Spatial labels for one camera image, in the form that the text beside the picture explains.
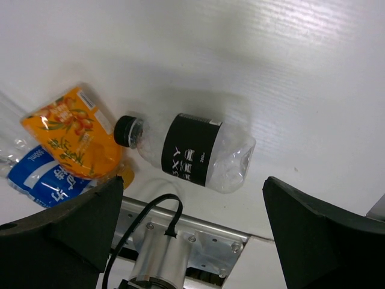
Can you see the clear bottle black label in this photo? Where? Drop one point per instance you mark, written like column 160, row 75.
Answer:
column 205, row 152

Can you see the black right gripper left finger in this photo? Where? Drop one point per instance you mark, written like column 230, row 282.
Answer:
column 66, row 246

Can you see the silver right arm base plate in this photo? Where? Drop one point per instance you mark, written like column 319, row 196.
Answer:
column 215, row 248

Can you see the orange label plastic bottle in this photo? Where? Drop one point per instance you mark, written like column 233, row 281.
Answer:
column 75, row 131

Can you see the blue label plastic bottle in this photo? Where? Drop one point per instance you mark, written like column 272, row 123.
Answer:
column 44, row 180

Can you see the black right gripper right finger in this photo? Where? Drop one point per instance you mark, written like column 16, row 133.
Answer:
column 321, row 245

